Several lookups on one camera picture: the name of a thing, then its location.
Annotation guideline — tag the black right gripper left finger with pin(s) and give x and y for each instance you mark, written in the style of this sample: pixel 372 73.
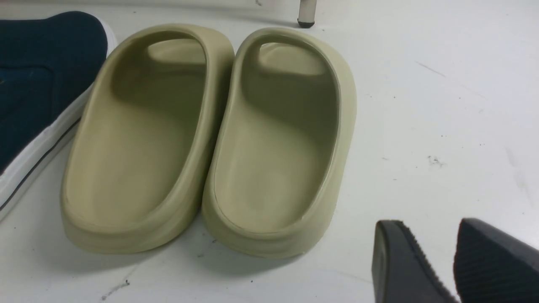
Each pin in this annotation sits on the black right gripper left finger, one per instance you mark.
pixel 400 270

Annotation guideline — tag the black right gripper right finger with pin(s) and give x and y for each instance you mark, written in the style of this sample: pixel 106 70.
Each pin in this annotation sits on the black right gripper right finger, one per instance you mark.
pixel 490 266

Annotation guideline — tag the navy canvas sneaker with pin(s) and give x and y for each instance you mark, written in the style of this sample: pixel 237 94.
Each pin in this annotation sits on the navy canvas sneaker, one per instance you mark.
pixel 47 70

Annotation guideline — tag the steel shoe rack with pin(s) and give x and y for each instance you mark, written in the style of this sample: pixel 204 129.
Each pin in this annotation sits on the steel shoe rack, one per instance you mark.
pixel 307 11

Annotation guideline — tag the beige foam slide right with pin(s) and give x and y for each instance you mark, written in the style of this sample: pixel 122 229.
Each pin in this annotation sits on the beige foam slide right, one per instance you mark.
pixel 278 164

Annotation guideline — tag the beige foam slide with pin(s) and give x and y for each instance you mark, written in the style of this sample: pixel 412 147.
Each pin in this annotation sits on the beige foam slide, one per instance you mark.
pixel 278 164
pixel 137 167

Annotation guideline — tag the beige foam slide left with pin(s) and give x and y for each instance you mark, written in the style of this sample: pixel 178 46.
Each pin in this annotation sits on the beige foam slide left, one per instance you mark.
pixel 137 167

